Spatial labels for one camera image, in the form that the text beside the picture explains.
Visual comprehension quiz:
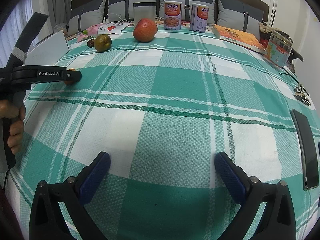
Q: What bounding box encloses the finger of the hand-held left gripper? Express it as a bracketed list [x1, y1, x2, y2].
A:
[61, 65, 82, 82]

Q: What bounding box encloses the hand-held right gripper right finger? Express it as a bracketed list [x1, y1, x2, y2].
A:
[214, 151, 297, 240]

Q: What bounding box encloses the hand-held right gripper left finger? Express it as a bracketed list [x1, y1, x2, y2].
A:
[29, 151, 111, 240]

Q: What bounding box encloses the small orange tangerine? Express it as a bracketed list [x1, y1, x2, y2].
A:
[64, 68, 77, 86]

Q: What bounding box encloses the white rectangular box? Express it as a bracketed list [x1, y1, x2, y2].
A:
[25, 29, 70, 67]

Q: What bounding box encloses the green orange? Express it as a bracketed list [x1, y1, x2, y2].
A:
[94, 34, 112, 53]

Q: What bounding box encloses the red apple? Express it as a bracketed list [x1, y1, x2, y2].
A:
[132, 18, 158, 42]

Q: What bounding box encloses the person's left hand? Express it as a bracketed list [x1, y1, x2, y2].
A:
[0, 99, 26, 155]

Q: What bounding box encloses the clear plastic bag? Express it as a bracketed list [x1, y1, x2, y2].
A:
[54, 23, 68, 36]

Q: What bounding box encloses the white sheer curtain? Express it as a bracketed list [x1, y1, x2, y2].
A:
[10, 0, 34, 48]

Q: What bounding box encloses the pink snack bag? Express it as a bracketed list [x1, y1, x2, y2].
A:
[77, 22, 137, 43]

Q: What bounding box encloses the green plaid cloth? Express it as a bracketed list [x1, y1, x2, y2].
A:
[5, 29, 320, 240]

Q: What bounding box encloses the grey curtain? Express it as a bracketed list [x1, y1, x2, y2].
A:
[51, 0, 70, 34]

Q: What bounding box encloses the black smartphone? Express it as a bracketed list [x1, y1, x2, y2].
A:
[291, 109, 319, 191]

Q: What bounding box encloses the clear jar with black lid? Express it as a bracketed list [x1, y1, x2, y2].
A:
[133, 2, 156, 27]

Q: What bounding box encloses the striped hair clip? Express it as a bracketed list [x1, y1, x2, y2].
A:
[294, 84, 312, 106]

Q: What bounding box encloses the purple labelled can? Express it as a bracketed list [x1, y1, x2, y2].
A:
[189, 3, 209, 33]
[164, 0, 182, 30]

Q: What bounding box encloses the glass jar with printed label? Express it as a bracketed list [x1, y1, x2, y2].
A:
[262, 30, 293, 68]

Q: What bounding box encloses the brown wooden armrest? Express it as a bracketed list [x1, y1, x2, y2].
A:
[290, 47, 304, 62]

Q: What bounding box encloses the orange book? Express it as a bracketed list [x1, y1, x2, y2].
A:
[212, 24, 267, 55]

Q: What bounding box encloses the dark bag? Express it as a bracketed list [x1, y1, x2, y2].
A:
[259, 22, 294, 45]

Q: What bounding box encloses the white door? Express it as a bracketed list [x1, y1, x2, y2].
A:
[270, 0, 308, 34]

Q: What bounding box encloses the white charging cable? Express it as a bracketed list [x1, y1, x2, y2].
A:
[107, 14, 130, 23]

